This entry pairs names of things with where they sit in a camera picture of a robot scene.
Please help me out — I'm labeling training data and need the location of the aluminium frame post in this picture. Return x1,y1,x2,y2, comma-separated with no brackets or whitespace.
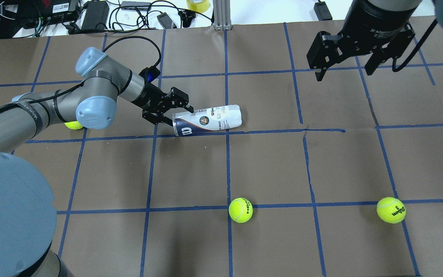
213,0,232,30

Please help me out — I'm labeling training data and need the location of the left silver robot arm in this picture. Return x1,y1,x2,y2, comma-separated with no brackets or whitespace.
0,47,193,277

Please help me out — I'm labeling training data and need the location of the far Wilson tennis ball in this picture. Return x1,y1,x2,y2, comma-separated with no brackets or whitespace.
376,197,406,224

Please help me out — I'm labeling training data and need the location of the tennis ball near can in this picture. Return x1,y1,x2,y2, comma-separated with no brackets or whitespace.
64,121,84,130

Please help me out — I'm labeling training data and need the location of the white tennis ball can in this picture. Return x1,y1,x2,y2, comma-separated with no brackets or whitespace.
173,105,242,137

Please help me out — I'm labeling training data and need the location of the yellow tape roll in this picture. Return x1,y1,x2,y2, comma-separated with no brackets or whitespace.
186,0,210,13

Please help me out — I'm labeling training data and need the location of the black power adapter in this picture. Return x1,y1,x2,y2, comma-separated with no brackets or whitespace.
81,0,109,31

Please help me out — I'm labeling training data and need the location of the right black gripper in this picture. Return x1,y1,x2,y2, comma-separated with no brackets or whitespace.
306,0,420,81

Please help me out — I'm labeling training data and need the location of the centre Head tennis ball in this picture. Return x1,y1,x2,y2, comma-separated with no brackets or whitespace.
228,197,253,224

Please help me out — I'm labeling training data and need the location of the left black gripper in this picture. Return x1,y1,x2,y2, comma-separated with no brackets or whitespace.
131,68,195,127

